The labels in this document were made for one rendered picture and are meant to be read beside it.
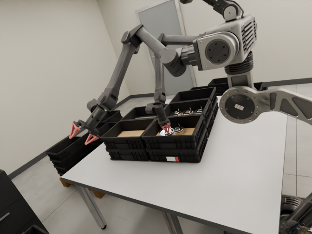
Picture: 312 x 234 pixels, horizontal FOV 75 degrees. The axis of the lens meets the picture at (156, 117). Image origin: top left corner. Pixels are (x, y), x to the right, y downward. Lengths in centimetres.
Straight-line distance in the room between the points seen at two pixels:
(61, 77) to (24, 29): 105
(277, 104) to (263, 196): 47
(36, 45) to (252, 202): 435
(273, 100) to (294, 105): 8
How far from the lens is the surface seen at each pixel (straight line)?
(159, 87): 138
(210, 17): 447
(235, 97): 107
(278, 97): 105
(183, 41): 144
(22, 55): 453
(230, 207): 117
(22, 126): 438
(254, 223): 111
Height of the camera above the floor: 158
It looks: 22 degrees down
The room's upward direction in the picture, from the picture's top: 18 degrees counter-clockwise
